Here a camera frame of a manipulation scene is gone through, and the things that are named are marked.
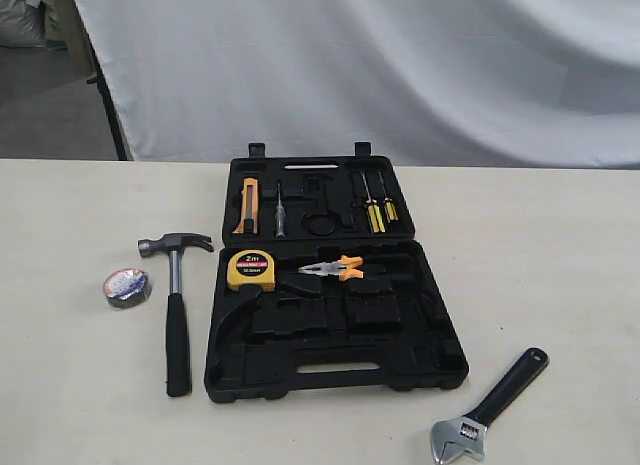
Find black plastic tool case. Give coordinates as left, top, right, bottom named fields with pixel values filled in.
left=204, top=142, right=469, bottom=403

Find claw hammer black grip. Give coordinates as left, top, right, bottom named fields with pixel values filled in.
left=137, top=233, right=214, bottom=398

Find black electrical tape roll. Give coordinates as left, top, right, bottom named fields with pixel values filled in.
left=102, top=268, right=152, bottom=309

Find adjustable wrench black handle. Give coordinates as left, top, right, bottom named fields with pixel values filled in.
left=430, top=347, right=549, bottom=464

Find clear voltage tester screwdriver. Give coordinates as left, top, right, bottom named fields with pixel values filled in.
left=275, top=181, right=286, bottom=238

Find large yellow black screwdriver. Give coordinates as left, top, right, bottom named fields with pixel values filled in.
left=360, top=171, right=386, bottom=234

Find orange utility knife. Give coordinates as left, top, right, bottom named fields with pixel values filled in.
left=233, top=177, right=259, bottom=234

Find small yellow black screwdriver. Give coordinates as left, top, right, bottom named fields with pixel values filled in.
left=378, top=171, right=399, bottom=223

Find yellow measuring tape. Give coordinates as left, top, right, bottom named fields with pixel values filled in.
left=227, top=249, right=276, bottom=292

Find white backdrop cloth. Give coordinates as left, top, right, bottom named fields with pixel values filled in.
left=74, top=0, right=639, bottom=168

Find black backdrop stand pole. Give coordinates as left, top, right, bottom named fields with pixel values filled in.
left=85, top=34, right=129, bottom=161

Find cardboard box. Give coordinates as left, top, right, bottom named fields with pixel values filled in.
left=53, top=0, right=95, bottom=77

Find white sack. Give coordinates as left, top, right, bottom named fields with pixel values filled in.
left=1, top=0, right=45, bottom=48

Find orange handled pliers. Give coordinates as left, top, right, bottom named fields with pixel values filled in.
left=298, top=254, right=416, bottom=286

